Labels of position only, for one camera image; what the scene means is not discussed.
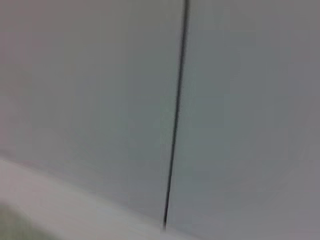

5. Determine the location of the green ribbed towel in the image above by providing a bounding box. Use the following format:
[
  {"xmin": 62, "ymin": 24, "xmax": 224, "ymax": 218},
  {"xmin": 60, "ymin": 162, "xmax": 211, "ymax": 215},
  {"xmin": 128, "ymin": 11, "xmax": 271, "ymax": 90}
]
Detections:
[{"xmin": 0, "ymin": 201, "xmax": 52, "ymax": 240}]

